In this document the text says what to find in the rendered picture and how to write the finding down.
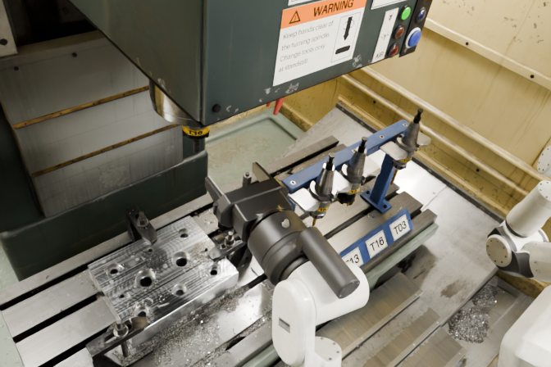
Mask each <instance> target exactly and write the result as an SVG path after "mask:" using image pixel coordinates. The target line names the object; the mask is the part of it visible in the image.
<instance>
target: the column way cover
mask: <svg viewBox="0 0 551 367"><path fill-rule="evenodd" d="M16 48H17V51H18V55H15V56H11V57H4V58H0V103H1V105H2V109H3V112H4V115H5V117H6V119H7V122H8V123H9V125H10V126H11V127H12V130H13V133H14V135H15V138H16V142H17V145H18V148H19V150H20V154H21V157H22V160H23V162H24V165H25V168H26V170H27V172H28V173H29V175H30V177H31V179H32V181H33V184H34V188H35V191H36V193H37V197H38V199H39V204H40V206H41V209H42V212H43V213H44V215H45V216H46V218H48V217H50V216H52V215H55V214H57V213H60V212H62V211H65V210H67V209H70V208H72V207H74V206H78V205H79V204H82V203H84V202H87V201H89V200H92V199H94V198H96V197H99V196H102V195H103V194H106V193H109V192H111V191H113V190H116V189H118V188H121V187H123V186H126V185H127V184H131V183H133V182H135V181H137V180H140V179H142V178H145V177H147V176H149V175H151V174H155V173H157V172H159V171H162V170H165V169H167V168H169V167H172V166H173V165H177V164H179V163H181V162H183V146H182V125H177V124H174V123H172V122H170V121H168V120H165V119H164V118H162V117H161V116H159V115H158V114H157V113H156V112H155V111H154V109H153V106H152V102H151V98H150V95H149V85H148V78H147V77H146V76H145V75H144V74H143V73H142V72H141V71H140V70H139V69H138V68H137V67H136V66H135V65H134V64H133V63H132V62H131V61H129V60H128V59H127V58H126V57H125V56H124V55H123V54H122V53H121V52H120V51H119V50H118V49H117V48H116V47H115V46H114V45H113V44H112V43H110V42H109V41H108V40H107V39H106V38H105V37H104V36H103V35H102V34H101V33H100V32H99V31H98V30H95V31H90V32H87V33H82V34H75V35H71V36H67V37H63V38H59V39H51V40H48V41H43V42H39V43H32V44H28V45H24V46H19V47H16Z"/></svg>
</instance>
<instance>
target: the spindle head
mask: <svg viewBox="0 0 551 367"><path fill-rule="evenodd" d="M67 1H68V3H70V4H71V5H72V6H73V7H74V8H75V9H76V10H77V11H78V12H79V13H80V14H81V15H82V16H83V17H84V18H85V19H86V20H87V21H88V22H89V23H90V24H91V25H93V26H94V27H95V28H96V29H97V30H98V31H99V32H100V33H101V34H102V35H103V36H104V37H105V38H106V39H107V40H108V41H109V42H110V43H112V44H113V45H114V46H115V47H116V48H117V49H118V50H119V51H120V52H121V53H122V54H123V55H124V56H125V57H126V58H127V59H128V60H129V61H131V62H132V63H133V64H134V65H135V66H136V67H137V68H138V69H139V70H140V71H141V72H142V73H143V74H144V75H145V76H146V77H147V78H148V79H149V80H151V81H152V82H153V83H154V84H155V85H156V86H157V87H158V88H159V89H160V90H161V91H162V92H163V93H164V94H165V95H166V96H167V97H168V98H170V99H171V100H172V101H173V103H175V104H176V105H177V106H178V107H179V108H180V109H181V110H182V111H183V112H184V113H185V114H186V115H187V116H188V117H189V118H190V119H191V120H192V121H193V122H194V123H195V124H196V125H197V126H198V127H199V128H200V129H201V128H203V127H206V126H208V125H212V124H214V123H216V122H219V121H221V120H225V119H227V118H230V117H232V116H236V115H238V114H240V113H243V112H246V111H249V110H252V109H253V108H256V107H259V106H262V105H265V104H267V103H269V102H273V101H275V100H278V99H280V98H283V97H286V96H289V95H291V94H293V93H297V92H299V91H302V90H304V89H306V88H310V87H312V86H315V85H318V84H321V83H324V82H326V81H328V80H331V79H334V78H337V77H339V76H341V75H345V74H347V73H350V72H352V71H355V70H358V69H361V68H363V67H365V66H369V65H371V64H374V63H377V62H378V61H376V62H373V63H371V60H372V58H373V54H374V51H375V48H376V43H377V40H378V37H379V34H380V29H381V26H382V23H383V19H384V17H385V12H386V11H390V10H393V9H396V8H398V14H397V16H396V19H395V22H394V27H393V29H392V33H391V35H390V38H389V43H388V46H387V48H386V52H385V56H384V59H387V58H389V57H387V52H388V50H389V47H390V46H391V45H392V44H393V43H399V50H398V52H397V54H396V55H398V54H399V53H400V51H401V48H402V46H403V40H404V38H405V35H406V33H407V30H408V26H409V23H410V20H411V18H412V13H413V11H414V8H415V6H416V3H417V0H404V1H401V2H396V3H392V4H389V5H386V6H383V7H377V8H374V9H371V4H372V1H373V0H367V1H366V5H365V8H364V12H363V15H362V21H361V24H360V28H359V31H358V35H357V41H356V44H355V48H354V51H353V56H352V59H349V60H347V61H343V62H340V63H338V64H335V65H333V66H329V67H326V68H324V69H321V70H318V71H315V72H312V73H310V74H307V75H304V76H301V77H298V78H296V79H292V80H290V81H287V82H284V83H282V84H277V85H275V86H273V80H274V73H275V67H276V55H277V49H278V42H279V36H280V24H281V18H282V11H283V10H284V9H288V8H291V7H298V6H302V5H305V4H309V3H313V2H319V1H322V0H310V1H306V2H300V3H295V4H292V5H288V3H289V0H67ZM407 4H409V5H411V7H412V10H411V13H410V15H409V17H408V18H407V19H406V20H405V21H400V20H399V19H398V15H399V13H400V11H401V9H402V8H403V7H404V6H405V5H407ZM400 24H404V25H405V31H404V34H403V36H402V37H401V38H400V39H398V40H394V39H393V32H394V30H395V29H396V27H397V26H398V25H400ZM396 55H395V56H396ZM384 59H382V60H379V61H383V60H384Z"/></svg>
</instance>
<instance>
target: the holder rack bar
mask: <svg viewBox="0 0 551 367"><path fill-rule="evenodd" d="M408 125H409V123H408V122H407V121H406V120H400V121H398V122H396V123H394V124H392V125H390V126H388V127H386V128H384V129H382V130H380V131H378V132H376V133H374V134H372V135H370V136H368V137H367V138H368V140H367V142H366V145H367V146H366V150H367V154H366V156H370V155H371V154H373V153H374V152H377V151H379V150H380V149H379V148H378V147H379V146H380V145H382V144H384V143H386V142H388V141H389V140H390V141H392V142H395V141H396V139H397V138H399V136H400V134H403V133H404V131H405V129H406V128H407V126H408ZM360 143H362V140H360V141H358V142H356V143H354V144H352V145H350V146H348V147H346V148H344V149H343V150H341V151H339V152H336V153H335V158H334V160H333V162H334V166H335V170H337V171H338V172H340V171H341V170H342V167H343V165H344V164H345V165H348V163H349V161H350V159H351V157H352V155H353V154H354V152H355V150H356V148H357V147H358V146H359V144H360ZM327 160H329V157H327V158H325V159H323V160H321V161H318V162H317V163H315V164H313V165H310V166H309V167H307V168H305V169H303V170H300V171H299V172H297V173H295V174H292V175H290V176H289V177H287V178H285V179H282V180H281V181H282V183H283V184H284V185H285V187H286V188H287V189H288V190H289V192H288V194H289V193H293V192H294V191H295V190H297V189H299V188H301V187H305V189H308V188H310V185H311V182H312V181H314V182H316V180H317V178H318V176H319V174H320V173H321V169H322V167H323V165H324V164H325V163H326V162H327Z"/></svg>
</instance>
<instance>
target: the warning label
mask: <svg viewBox="0 0 551 367"><path fill-rule="evenodd" d="M366 1H367V0H322V1H319V2H313V3H309V4H305V5H302V6H298V7H291V8H288V9H284V10H283V11H282V18H281V24H280V36H279V42H278V49H277V55H276V62H275V73H274V80H273V86H275V85H277V84H282V83H284V82H287V81H290V80H292V79H296V78H298V77H301V76H304V75H307V74H310V73H312V72H315V71H318V70H321V69H324V68H326V67H329V66H333V65H335V64H338V63H340V62H343V61H347V60H349V59H352V56H353V51H354V48H355V44H356V41H357V35H358V31H359V28H360V24H361V21H362V15H363V12H364V8H365V5H366Z"/></svg>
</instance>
